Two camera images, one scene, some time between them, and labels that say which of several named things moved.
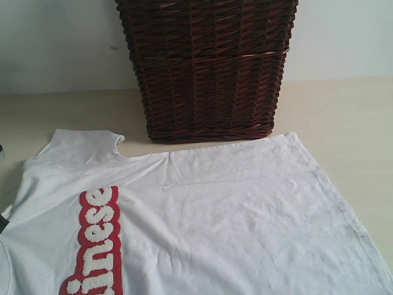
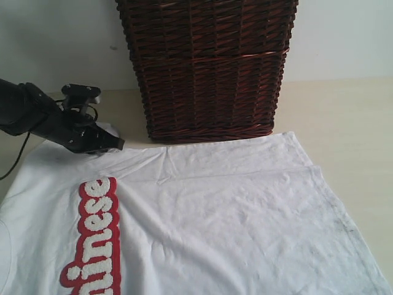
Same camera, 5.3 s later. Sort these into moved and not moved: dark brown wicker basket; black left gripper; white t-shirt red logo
Moved: black left gripper
Not moved: dark brown wicker basket; white t-shirt red logo
